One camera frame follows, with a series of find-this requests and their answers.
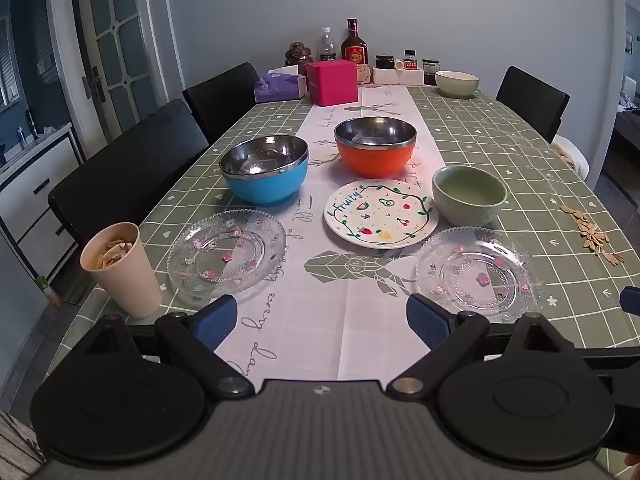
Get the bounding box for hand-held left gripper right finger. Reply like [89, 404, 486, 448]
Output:
[385, 294, 576, 401]

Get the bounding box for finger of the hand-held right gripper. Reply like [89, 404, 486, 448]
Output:
[619, 286, 640, 317]

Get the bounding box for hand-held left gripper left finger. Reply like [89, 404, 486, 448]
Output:
[75, 294, 256, 401]

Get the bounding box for clear glass flower plate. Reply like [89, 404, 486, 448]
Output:
[415, 226, 546, 324]
[166, 208, 287, 309]

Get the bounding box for white fruit-print plate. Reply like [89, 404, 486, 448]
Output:
[324, 179, 440, 249]

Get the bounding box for green ceramic bowl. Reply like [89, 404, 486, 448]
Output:
[432, 165, 508, 227]

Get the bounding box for blue steel bowl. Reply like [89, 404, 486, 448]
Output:
[219, 135, 309, 207]

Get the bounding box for pile of wooden pieces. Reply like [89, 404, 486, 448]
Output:
[559, 204, 626, 266]

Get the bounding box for beige cup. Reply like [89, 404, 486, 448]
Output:
[80, 221, 163, 319]

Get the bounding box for white deer-print table runner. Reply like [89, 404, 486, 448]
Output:
[220, 85, 436, 383]

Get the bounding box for pile of seed shells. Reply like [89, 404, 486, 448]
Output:
[94, 236, 135, 270]

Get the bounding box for green checkered tablecloth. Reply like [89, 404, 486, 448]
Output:
[45, 85, 640, 480]

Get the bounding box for wide black chair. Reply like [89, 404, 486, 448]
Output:
[48, 99, 210, 248]

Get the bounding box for white cabinet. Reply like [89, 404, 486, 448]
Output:
[0, 122, 83, 281]

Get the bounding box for striped grey cloth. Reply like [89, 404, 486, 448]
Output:
[0, 410, 47, 480]

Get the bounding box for cream ceramic bowl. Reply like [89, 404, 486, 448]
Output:
[434, 70, 480, 99]

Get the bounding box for purple tissue box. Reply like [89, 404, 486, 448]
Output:
[253, 72, 307, 101]

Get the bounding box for pink box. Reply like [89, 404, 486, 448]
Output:
[306, 59, 359, 107]

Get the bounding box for brown ornament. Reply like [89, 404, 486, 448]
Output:
[284, 41, 313, 68]

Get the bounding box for brown liquor bottle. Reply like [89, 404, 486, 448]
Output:
[341, 18, 369, 66]

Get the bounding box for clear plastic bottle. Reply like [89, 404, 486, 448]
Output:
[319, 27, 337, 63]

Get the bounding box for white glass-pane door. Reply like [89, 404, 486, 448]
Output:
[50, 0, 173, 131]

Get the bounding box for metal door handle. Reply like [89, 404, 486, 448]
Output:
[81, 65, 107, 103]

